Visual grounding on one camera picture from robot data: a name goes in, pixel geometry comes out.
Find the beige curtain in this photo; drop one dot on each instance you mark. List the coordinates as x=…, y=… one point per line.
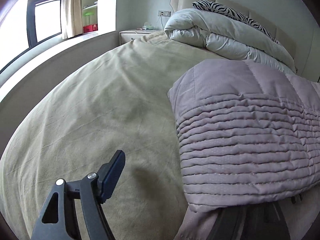
x=71, y=18

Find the beige upholstered headboard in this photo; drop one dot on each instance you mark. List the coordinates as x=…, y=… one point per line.
x=278, y=33

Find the wall power socket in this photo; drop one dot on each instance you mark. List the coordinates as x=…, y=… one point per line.
x=162, y=13

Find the white wall shelf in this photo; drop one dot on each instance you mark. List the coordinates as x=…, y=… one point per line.
x=90, y=5

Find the zebra print pillow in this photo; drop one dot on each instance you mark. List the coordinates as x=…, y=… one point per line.
x=233, y=14

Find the white folded duvet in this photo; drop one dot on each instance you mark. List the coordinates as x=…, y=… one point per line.
x=227, y=38

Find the red box on shelf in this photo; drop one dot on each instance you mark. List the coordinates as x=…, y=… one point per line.
x=90, y=28

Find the mauve quilted down coat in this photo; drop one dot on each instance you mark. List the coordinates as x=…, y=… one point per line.
x=248, y=134

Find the tissue box on nightstand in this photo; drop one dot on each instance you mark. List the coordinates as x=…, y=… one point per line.
x=148, y=26

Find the black framed window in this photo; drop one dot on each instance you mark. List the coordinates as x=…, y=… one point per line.
x=28, y=24

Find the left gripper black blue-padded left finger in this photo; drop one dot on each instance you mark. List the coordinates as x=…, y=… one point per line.
x=58, y=219

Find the white bedside table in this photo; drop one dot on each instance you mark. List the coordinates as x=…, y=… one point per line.
x=129, y=35

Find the beige bed sheet mattress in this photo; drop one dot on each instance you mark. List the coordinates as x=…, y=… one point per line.
x=118, y=101

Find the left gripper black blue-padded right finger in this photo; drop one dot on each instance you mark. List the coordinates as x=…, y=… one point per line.
x=256, y=221

